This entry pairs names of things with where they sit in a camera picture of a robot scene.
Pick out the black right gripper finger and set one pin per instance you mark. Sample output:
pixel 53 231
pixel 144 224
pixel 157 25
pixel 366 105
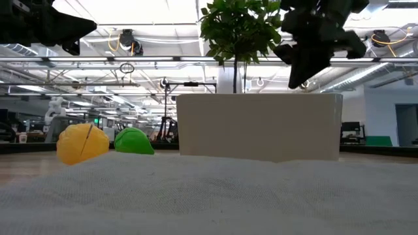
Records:
pixel 320 60
pixel 299 70

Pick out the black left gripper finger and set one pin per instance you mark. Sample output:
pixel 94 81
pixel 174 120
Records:
pixel 72 27

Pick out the yellow toy bell pepper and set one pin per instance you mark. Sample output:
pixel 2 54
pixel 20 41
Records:
pixel 75 143

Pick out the green toy bell pepper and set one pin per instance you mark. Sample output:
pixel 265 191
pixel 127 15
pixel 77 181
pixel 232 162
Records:
pixel 132 142

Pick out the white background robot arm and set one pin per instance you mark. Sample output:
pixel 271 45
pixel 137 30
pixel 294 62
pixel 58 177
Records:
pixel 54 109

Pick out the grey plastic tupperware bin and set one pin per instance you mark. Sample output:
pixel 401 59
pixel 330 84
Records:
pixel 258 127

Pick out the green plant in black pot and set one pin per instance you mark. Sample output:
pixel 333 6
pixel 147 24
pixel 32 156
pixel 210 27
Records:
pixel 238 29

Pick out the green board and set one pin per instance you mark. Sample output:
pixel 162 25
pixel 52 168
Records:
pixel 379 141

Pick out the grey cabinet machine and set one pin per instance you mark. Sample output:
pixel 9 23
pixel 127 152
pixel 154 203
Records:
pixel 52 130

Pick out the dark blue door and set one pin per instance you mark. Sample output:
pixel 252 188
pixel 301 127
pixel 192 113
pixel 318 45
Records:
pixel 406 125

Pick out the black tripod stand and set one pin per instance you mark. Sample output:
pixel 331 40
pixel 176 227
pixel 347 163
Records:
pixel 165 107

